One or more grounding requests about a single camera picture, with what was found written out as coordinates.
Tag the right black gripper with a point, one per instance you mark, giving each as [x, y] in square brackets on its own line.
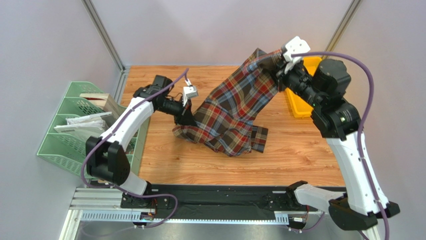
[277, 69]

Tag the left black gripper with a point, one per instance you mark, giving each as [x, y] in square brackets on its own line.
[184, 116]

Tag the plaid long sleeve shirt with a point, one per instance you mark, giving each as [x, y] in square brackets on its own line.
[224, 122]

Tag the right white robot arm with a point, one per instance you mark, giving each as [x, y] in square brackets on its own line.
[339, 123]

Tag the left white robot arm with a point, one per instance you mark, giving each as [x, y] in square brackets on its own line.
[106, 157]

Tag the yellow plastic tray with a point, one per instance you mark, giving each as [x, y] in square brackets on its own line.
[298, 104]

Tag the wooden block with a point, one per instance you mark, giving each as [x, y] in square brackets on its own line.
[104, 101]

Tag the white papers in plastic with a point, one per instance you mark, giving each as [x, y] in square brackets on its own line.
[87, 126]

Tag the green file organizer rack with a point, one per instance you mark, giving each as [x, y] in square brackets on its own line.
[62, 149]

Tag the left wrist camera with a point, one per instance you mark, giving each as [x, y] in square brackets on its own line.
[188, 93]

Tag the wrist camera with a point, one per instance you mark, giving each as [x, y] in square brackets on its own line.
[294, 47]
[188, 93]

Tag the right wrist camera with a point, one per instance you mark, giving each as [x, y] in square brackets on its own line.
[294, 47]

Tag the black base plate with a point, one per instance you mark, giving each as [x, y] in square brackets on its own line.
[215, 202]

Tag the aluminium frame rail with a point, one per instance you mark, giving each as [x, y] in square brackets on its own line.
[96, 213]

